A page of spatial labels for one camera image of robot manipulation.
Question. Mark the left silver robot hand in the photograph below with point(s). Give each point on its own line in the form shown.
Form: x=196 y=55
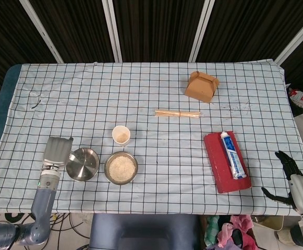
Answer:
x=56 y=151

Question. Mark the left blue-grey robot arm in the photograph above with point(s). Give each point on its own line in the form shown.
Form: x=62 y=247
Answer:
x=44 y=203

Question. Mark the white rice heap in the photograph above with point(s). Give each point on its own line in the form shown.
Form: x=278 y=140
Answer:
x=121 y=168

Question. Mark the white paper cup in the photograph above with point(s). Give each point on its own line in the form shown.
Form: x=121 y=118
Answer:
x=123 y=142

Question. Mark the empty steel plate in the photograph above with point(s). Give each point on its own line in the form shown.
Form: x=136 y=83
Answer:
x=86 y=166

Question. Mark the beige container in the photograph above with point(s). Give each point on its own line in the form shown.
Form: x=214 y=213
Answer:
x=268 y=222

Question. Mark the steel bowl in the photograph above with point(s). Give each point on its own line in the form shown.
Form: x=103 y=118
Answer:
x=106 y=169

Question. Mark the pink cloth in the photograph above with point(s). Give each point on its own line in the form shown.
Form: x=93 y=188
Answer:
x=241 y=224

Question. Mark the blue white toothpaste tube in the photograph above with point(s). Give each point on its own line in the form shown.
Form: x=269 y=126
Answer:
x=233 y=156

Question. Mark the black bag with red print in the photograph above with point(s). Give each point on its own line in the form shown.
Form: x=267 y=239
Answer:
x=302 y=104

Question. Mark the long red box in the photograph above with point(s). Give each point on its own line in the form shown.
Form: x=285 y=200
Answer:
x=215 y=161

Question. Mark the green cloth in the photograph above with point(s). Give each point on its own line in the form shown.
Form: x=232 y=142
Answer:
x=211 y=229

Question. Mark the wrapped wooden chopstick bundle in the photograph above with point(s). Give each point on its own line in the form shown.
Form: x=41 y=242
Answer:
x=177 y=113

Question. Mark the light blue checkered tablecloth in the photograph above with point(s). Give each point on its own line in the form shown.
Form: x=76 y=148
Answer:
x=167 y=86

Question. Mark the brown cardboard gable box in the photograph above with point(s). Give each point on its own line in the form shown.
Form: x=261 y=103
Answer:
x=199 y=89

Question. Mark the white partition post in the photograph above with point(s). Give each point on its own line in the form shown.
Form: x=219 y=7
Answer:
x=112 y=31
x=43 y=34
x=200 y=31
x=297 y=36

